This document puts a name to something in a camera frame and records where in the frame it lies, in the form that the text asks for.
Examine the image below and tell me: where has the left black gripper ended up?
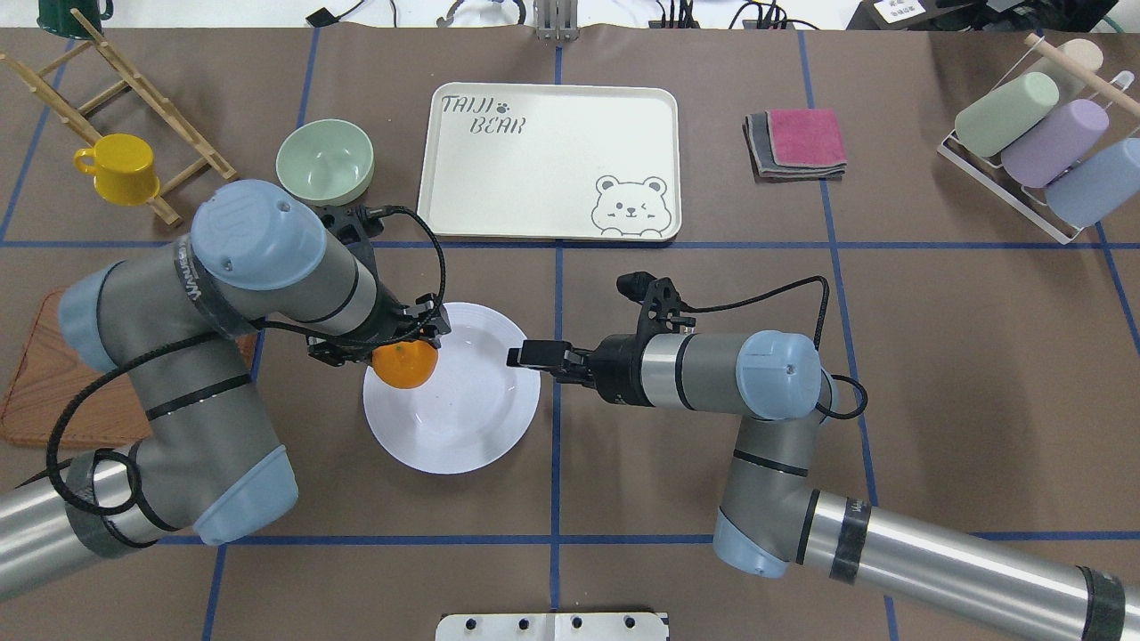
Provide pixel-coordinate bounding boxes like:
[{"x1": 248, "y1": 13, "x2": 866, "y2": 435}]
[{"x1": 308, "y1": 276, "x2": 451, "y2": 368}]

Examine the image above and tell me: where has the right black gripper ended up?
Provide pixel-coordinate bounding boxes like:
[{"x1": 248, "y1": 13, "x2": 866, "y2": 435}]
[{"x1": 508, "y1": 334, "x2": 648, "y2": 407}]

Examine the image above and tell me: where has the orange fruit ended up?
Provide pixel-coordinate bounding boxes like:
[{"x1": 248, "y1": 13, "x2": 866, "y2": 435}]
[{"x1": 371, "y1": 340, "x2": 439, "y2": 390}]

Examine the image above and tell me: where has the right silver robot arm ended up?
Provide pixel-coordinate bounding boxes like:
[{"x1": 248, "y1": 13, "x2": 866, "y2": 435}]
[{"x1": 506, "y1": 331, "x2": 1139, "y2": 640}]

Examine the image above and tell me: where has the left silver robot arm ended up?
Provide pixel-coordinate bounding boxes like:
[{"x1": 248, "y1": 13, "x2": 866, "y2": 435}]
[{"x1": 1, "y1": 180, "x2": 449, "y2": 600}]

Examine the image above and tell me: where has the cream bear tray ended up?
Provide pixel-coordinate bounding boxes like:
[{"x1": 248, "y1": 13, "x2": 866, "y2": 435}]
[{"x1": 417, "y1": 82, "x2": 681, "y2": 242}]

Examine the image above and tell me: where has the white round plate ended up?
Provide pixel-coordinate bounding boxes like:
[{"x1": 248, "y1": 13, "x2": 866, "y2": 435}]
[{"x1": 363, "y1": 303, "x2": 542, "y2": 474}]

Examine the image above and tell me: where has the green bowl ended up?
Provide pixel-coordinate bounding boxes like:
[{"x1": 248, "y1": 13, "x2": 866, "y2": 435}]
[{"x1": 274, "y1": 117, "x2": 375, "y2": 206}]

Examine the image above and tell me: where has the yellow mug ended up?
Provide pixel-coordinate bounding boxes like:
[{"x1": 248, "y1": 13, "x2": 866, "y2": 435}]
[{"x1": 73, "y1": 133, "x2": 160, "y2": 206}]

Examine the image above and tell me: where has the grey cloth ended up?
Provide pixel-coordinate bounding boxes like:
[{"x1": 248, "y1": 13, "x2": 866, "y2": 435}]
[{"x1": 744, "y1": 109, "x2": 848, "y2": 180}]

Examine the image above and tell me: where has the wooden cutting board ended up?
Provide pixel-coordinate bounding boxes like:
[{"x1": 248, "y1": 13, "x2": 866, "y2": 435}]
[{"x1": 0, "y1": 287, "x2": 259, "y2": 451}]

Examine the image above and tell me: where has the pink cloth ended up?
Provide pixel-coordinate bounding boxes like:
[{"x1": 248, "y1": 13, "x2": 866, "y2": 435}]
[{"x1": 767, "y1": 109, "x2": 848, "y2": 170}]

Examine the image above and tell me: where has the wooden dish rack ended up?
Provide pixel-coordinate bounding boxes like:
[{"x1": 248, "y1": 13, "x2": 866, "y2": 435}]
[{"x1": 3, "y1": 11, "x2": 239, "y2": 227}]

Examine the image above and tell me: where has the dark green mug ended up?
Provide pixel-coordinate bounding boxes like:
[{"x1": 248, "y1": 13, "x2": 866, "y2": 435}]
[{"x1": 36, "y1": 0, "x2": 115, "y2": 41}]

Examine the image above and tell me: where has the green tumbler cup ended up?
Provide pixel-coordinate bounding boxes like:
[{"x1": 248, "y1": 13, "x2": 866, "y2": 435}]
[{"x1": 954, "y1": 72, "x2": 1060, "y2": 159}]

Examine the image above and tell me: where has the purple tumbler cup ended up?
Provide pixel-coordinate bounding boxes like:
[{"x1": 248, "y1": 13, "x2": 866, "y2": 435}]
[{"x1": 1000, "y1": 99, "x2": 1109, "y2": 188}]

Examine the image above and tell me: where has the blue tumbler cup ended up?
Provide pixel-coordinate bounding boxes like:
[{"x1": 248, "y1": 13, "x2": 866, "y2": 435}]
[{"x1": 1047, "y1": 137, "x2": 1139, "y2": 228}]

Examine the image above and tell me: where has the beige tumbler cup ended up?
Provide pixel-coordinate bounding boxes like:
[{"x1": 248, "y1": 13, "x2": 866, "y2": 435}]
[{"x1": 1058, "y1": 39, "x2": 1104, "y2": 73}]

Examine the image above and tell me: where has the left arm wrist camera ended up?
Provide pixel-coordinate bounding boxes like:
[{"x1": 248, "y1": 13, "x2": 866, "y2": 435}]
[{"x1": 314, "y1": 206, "x2": 384, "y2": 273}]

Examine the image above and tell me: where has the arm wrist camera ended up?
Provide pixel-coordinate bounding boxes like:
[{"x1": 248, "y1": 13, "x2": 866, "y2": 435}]
[
  {"x1": 314, "y1": 206, "x2": 384, "y2": 273},
  {"x1": 616, "y1": 271, "x2": 697, "y2": 340}
]

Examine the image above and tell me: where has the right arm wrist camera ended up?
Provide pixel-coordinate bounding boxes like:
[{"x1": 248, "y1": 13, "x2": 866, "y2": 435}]
[{"x1": 616, "y1": 271, "x2": 697, "y2": 340}]

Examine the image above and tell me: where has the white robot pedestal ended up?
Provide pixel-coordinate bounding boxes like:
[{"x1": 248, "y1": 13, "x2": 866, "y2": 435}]
[{"x1": 435, "y1": 612, "x2": 671, "y2": 640}]

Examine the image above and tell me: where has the aluminium frame post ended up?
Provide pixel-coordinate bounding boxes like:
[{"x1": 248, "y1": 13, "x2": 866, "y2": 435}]
[{"x1": 534, "y1": 0, "x2": 579, "y2": 42}]

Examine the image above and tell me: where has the white wire cup rack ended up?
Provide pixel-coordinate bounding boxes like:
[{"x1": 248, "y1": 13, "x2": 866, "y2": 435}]
[{"x1": 938, "y1": 33, "x2": 1137, "y2": 244}]

